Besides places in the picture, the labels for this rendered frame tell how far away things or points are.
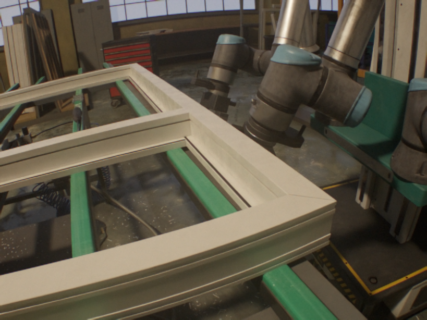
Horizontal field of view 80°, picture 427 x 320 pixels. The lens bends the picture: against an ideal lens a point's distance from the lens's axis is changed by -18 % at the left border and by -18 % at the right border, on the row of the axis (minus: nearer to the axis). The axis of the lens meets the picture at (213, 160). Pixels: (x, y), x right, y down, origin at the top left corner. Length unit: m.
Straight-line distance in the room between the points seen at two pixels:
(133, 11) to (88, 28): 1.36
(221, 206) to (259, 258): 0.15
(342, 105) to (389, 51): 0.65
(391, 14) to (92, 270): 1.16
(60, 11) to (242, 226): 7.80
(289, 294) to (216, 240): 0.11
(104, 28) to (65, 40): 1.02
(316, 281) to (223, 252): 0.13
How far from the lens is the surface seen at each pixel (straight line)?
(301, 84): 0.58
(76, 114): 1.03
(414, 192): 0.91
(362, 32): 0.73
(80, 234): 0.48
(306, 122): 3.21
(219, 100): 0.95
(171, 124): 0.68
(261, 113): 0.60
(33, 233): 1.06
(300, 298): 0.35
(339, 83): 0.60
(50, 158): 0.68
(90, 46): 7.87
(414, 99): 0.87
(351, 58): 0.73
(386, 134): 1.19
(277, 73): 0.58
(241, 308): 1.39
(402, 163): 0.91
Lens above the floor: 1.14
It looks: 27 degrees down
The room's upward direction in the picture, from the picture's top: 5 degrees counter-clockwise
